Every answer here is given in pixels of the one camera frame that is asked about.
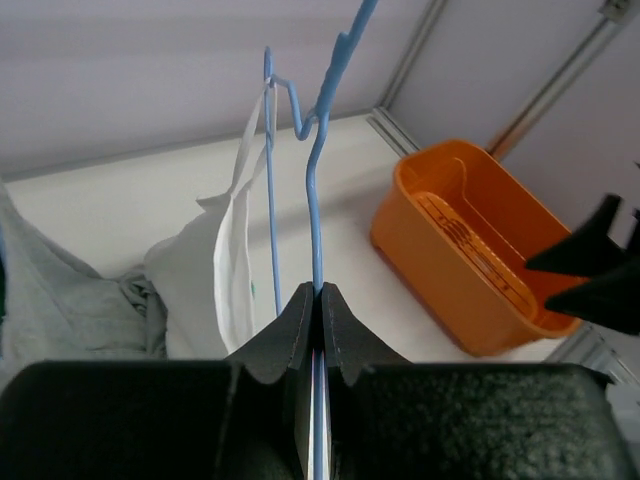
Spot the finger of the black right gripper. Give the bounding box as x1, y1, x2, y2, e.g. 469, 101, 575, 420
525, 194, 627, 278
545, 259, 639, 335

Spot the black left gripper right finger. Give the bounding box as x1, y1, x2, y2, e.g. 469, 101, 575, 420
321, 282, 410, 386

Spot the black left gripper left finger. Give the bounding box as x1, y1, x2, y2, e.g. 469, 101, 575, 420
226, 282, 314, 385

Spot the light blue wire hanger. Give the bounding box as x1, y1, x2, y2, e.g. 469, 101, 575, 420
263, 1, 377, 479

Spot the white tank top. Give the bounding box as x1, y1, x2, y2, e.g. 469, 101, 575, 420
144, 82, 277, 360

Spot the grey tank top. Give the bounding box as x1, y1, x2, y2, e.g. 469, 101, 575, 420
1, 190, 166, 369

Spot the orange plastic basket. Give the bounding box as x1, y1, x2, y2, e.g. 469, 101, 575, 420
370, 139, 582, 357

